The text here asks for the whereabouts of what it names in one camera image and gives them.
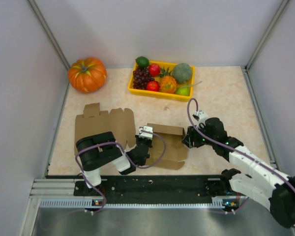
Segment yellow plastic fruit tray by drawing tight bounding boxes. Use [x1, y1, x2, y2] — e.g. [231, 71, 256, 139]
[127, 61, 196, 102]

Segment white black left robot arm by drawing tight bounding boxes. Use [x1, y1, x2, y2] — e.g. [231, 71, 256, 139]
[76, 131, 153, 195]

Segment dark green lime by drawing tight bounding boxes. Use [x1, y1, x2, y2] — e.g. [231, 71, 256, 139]
[135, 56, 149, 68]

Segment aluminium frame post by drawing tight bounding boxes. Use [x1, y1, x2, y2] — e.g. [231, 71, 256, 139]
[26, 0, 70, 70]
[244, 0, 292, 73]

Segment orange pumpkin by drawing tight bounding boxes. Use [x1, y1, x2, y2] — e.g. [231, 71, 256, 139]
[67, 57, 107, 93]

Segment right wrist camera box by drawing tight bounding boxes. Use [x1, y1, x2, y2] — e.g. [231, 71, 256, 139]
[192, 110, 209, 128]

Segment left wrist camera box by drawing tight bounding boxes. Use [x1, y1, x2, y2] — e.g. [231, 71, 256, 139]
[136, 125, 153, 141]

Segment red apple front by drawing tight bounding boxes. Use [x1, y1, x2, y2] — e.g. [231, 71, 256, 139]
[146, 81, 160, 92]

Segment brown cardboard box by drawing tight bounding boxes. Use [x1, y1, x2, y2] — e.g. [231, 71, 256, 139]
[147, 123, 188, 170]

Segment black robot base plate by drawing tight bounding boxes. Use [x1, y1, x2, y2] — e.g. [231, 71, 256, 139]
[73, 175, 237, 204]

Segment red apple rear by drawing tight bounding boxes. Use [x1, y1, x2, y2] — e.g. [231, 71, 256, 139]
[148, 63, 160, 77]

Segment aluminium frame post left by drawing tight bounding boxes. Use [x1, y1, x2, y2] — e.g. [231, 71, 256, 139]
[26, 0, 70, 70]

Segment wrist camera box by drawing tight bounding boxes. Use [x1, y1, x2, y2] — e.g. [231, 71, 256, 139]
[136, 125, 153, 141]
[192, 110, 209, 128]

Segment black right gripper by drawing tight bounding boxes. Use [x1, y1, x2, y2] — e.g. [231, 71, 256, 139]
[182, 122, 216, 148]

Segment aluminium frame post right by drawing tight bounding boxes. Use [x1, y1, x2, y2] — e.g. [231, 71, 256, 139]
[244, 0, 292, 73]

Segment purple grape bunch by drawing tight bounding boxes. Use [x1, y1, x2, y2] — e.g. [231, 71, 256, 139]
[133, 66, 154, 90]

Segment green netted melon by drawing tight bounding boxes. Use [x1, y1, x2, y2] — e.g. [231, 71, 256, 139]
[172, 63, 192, 84]

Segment white slotted cable duct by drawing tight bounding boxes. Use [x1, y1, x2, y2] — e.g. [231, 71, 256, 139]
[39, 198, 237, 209]

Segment light green apple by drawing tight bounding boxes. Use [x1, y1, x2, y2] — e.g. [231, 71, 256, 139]
[175, 81, 202, 96]

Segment red apple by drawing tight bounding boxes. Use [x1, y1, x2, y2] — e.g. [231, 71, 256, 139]
[148, 63, 160, 77]
[146, 81, 160, 92]

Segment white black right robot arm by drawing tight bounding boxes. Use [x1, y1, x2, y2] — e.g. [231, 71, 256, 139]
[182, 112, 295, 228]

